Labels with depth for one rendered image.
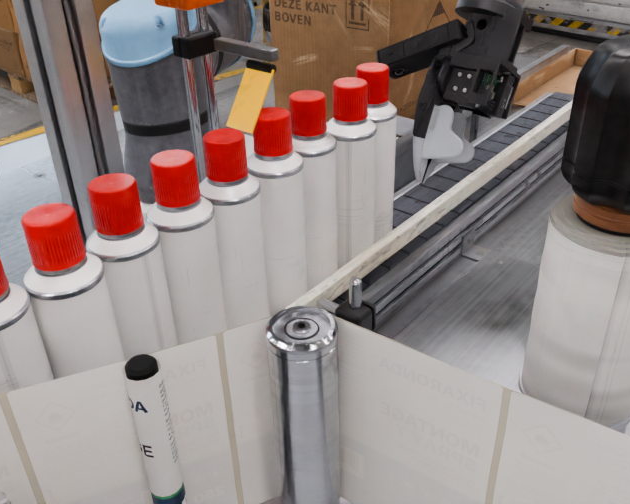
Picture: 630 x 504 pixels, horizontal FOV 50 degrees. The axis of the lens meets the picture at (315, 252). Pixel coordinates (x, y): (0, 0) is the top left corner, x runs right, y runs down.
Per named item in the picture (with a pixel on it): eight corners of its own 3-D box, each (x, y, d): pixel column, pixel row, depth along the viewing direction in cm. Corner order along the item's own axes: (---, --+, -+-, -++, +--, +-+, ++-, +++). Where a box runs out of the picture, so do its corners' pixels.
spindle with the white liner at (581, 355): (606, 484, 49) (730, 76, 33) (492, 427, 54) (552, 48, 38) (645, 412, 55) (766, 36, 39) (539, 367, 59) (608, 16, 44)
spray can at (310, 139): (298, 303, 68) (288, 108, 58) (282, 276, 73) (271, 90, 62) (345, 291, 70) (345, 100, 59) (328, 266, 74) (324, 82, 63)
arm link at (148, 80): (101, 125, 84) (70, 13, 77) (153, 90, 95) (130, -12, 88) (187, 127, 80) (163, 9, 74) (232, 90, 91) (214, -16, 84)
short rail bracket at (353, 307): (358, 395, 64) (359, 292, 58) (333, 382, 66) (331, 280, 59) (377, 377, 66) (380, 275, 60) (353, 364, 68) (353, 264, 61)
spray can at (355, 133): (368, 282, 71) (371, 92, 60) (320, 275, 73) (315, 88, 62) (378, 256, 76) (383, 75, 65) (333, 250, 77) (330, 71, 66)
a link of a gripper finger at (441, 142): (443, 189, 76) (470, 108, 75) (399, 175, 79) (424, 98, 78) (454, 192, 79) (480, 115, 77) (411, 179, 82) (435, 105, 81)
